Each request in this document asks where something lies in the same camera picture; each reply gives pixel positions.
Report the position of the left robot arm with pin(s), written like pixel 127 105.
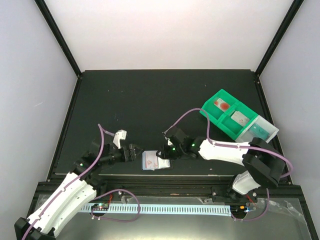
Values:
pixel 79 187

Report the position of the white slotted cable duct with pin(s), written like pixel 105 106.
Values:
pixel 162 209

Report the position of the red dotted card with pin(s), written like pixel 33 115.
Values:
pixel 221 104

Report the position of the black leather card holder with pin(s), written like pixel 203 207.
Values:
pixel 151 162

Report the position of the clear plastic bin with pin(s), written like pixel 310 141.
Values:
pixel 246 136

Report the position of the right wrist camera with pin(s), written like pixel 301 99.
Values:
pixel 167 135

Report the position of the black aluminium rail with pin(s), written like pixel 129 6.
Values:
pixel 165 186

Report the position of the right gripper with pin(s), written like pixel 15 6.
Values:
pixel 165 155

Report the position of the green divided bin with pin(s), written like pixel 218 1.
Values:
pixel 223 120

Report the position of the white magnetic stripe card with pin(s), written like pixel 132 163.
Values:
pixel 164 163

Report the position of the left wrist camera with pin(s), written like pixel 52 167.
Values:
pixel 119 136

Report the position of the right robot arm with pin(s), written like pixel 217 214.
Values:
pixel 264 166

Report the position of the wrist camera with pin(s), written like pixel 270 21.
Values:
pixel 119 136
pixel 167 135

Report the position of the teal VIP card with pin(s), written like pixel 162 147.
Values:
pixel 258 132

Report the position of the small circuit board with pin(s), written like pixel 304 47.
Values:
pixel 100 207

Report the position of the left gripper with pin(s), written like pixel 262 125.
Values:
pixel 131 152

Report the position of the white pink card in bin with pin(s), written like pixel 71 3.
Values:
pixel 240 118

